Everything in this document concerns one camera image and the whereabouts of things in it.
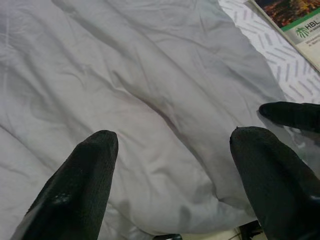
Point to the HBL city photo book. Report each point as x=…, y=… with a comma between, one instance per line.
x=297, y=22

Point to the grey duvet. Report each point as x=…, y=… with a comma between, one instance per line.
x=125, y=75

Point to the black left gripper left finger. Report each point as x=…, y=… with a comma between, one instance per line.
x=75, y=190

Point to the white patterned mattress sheet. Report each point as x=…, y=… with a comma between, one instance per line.
x=282, y=62

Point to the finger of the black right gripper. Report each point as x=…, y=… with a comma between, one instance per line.
x=292, y=115

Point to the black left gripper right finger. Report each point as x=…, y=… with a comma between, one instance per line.
x=275, y=190

